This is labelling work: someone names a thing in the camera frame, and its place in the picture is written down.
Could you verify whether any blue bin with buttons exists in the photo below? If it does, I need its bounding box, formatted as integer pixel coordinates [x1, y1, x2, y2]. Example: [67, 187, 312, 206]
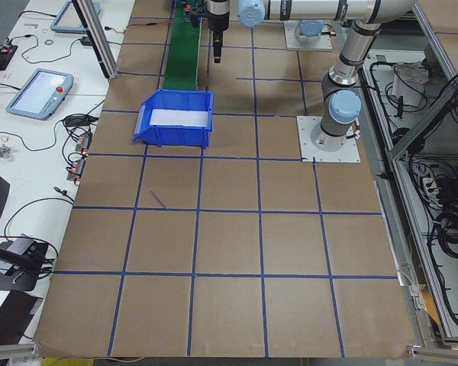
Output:
[133, 89, 214, 149]

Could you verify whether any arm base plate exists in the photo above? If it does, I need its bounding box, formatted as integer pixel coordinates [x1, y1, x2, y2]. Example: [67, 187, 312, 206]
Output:
[284, 20, 332, 52]
[296, 116, 360, 163]

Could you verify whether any green conveyor belt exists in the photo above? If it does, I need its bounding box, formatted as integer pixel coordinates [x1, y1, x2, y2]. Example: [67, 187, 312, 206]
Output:
[163, 1, 202, 90]

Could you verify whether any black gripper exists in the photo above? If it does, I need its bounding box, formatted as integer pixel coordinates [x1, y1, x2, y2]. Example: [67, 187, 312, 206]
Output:
[189, 3, 229, 63]

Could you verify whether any teach pendant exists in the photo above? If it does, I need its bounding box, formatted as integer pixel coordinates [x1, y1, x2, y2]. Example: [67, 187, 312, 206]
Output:
[5, 69, 74, 120]
[50, 1, 86, 35]

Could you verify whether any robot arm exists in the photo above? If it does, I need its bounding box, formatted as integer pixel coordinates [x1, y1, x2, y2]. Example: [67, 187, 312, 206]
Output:
[237, 0, 414, 153]
[296, 19, 324, 37]

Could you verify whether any far teach pendant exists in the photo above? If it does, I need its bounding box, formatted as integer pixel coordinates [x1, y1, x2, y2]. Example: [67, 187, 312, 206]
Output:
[50, 1, 86, 35]

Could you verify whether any white foam pad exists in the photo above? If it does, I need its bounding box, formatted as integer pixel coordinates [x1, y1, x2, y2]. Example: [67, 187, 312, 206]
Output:
[150, 109, 209, 127]

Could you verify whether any near teach pendant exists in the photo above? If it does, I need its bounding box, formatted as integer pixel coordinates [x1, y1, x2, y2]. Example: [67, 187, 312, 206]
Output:
[5, 69, 74, 120]

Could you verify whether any aluminium frame post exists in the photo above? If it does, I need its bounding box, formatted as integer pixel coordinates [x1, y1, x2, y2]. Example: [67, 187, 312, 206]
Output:
[72, 0, 118, 80]

